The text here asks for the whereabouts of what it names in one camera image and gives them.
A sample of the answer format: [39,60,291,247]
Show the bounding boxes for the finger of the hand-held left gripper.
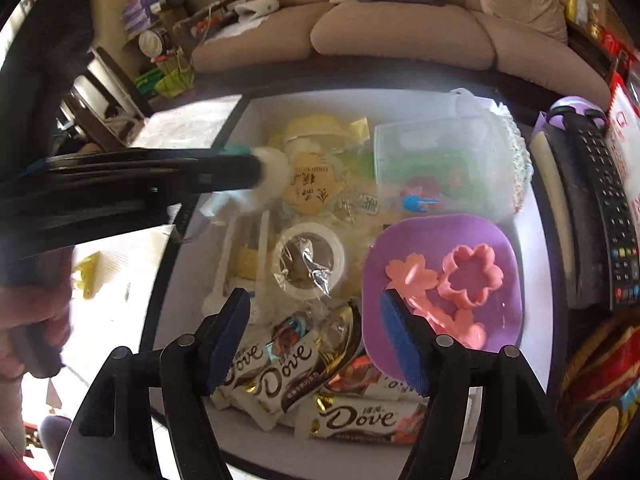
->
[0,187,198,263]
[22,144,263,196]

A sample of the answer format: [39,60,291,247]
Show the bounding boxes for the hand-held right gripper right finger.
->
[381,288,583,480]

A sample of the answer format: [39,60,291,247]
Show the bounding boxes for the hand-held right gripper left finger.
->
[52,287,252,480]

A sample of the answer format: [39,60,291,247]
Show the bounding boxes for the white bag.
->
[205,147,292,221]

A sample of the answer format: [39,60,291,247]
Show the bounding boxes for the person's left hand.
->
[0,250,75,383]

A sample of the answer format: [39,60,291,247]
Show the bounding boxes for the white chocolate bar packet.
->
[295,394,436,447]
[235,327,321,431]
[212,340,268,411]

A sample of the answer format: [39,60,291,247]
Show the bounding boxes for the red brown chocolate packet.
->
[325,355,426,402]

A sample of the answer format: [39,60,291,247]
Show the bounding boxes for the pink flower stamp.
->
[415,300,488,352]
[385,254,441,295]

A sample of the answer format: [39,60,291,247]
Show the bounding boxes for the small yellow plastic item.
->
[74,254,102,301]

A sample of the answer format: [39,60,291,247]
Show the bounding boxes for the gold brown chocolate packet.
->
[310,300,364,386]

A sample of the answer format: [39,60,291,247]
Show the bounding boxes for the yellow sponge block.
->
[235,245,262,282]

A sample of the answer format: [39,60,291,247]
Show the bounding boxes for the purple plastic plate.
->
[362,214,524,378]

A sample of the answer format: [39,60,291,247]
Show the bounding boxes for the striped white tablecloth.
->
[20,94,243,461]

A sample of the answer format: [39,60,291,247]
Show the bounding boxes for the clear tape roll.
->
[272,222,347,302]

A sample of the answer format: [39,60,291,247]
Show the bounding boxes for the small blue plastic pick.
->
[402,192,427,217]

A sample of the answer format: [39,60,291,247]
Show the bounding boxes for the clear packet with green print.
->
[340,190,387,222]

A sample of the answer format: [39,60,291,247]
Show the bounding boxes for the cream round pastry packet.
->
[281,160,342,217]

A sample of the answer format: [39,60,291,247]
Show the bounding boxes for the yellow snack packet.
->
[267,115,373,161]

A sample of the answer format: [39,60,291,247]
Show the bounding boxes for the clear plastic container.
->
[372,112,518,221]

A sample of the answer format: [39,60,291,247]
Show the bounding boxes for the white item on sofa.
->
[235,0,279,24]

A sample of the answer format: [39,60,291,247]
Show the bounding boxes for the white patterned paper liners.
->
[499,105,532,213]

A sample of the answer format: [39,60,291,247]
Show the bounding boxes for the black remote control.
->
[570,120,640,311]

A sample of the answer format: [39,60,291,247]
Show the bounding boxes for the beige sofa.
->
[192,0,612,107]

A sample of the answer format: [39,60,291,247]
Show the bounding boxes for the purple plastic item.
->
[545,96,608,130]

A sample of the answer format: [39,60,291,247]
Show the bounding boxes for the red and white paper sheet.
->
[604,74,640,186]

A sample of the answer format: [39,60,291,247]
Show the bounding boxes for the cluttered wooden shelf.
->
[564,0,640,68]

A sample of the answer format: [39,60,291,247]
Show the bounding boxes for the pink flower ring cutter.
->
[439,244,505,309]

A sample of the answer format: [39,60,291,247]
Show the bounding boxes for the white plastic stick frame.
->
[202,210,273,313]

